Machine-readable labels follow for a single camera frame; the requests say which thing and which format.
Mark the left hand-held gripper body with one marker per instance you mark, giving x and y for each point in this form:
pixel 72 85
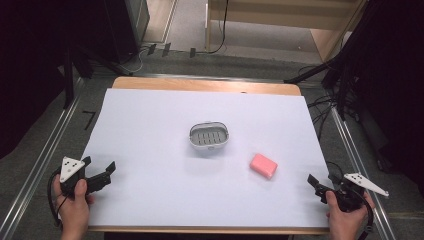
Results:
pixel 70 173

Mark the person's right hand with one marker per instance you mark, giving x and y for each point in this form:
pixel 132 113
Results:
pixel 346 221

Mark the dark curtain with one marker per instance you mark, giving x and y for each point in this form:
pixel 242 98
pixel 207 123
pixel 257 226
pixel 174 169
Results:
pixel 393 83
pixel 26 66

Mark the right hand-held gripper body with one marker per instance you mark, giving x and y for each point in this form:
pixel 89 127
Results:
pixel 355 190

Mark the black stand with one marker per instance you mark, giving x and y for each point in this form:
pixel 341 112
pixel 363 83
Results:
pixel 313 70
pixel 69 80

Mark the black tape strip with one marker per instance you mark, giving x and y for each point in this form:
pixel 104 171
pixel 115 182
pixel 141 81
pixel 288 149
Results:
pixel 151 49
pixel 166 49
pixel 192 52

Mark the light wooden furniture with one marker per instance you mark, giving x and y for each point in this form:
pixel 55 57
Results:
pixel 276 13

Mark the black cabinet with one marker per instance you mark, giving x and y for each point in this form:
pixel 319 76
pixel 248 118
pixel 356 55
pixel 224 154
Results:
pixel 128 26

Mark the white paper sheet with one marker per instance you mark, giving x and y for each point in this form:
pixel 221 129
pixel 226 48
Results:
pixel 166 166

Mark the metal floor rail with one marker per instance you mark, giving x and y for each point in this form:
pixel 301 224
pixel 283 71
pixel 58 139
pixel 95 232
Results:
pixel 206 78
pixel 36 170
pixel 360 166

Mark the pink soap bar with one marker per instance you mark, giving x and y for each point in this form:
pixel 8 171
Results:
pixel 263 165

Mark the grey and white soap dish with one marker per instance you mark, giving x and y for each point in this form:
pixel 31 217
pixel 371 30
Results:
pixel 209 136

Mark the person's left hand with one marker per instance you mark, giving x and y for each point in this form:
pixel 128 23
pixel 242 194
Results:
pixel 75 210

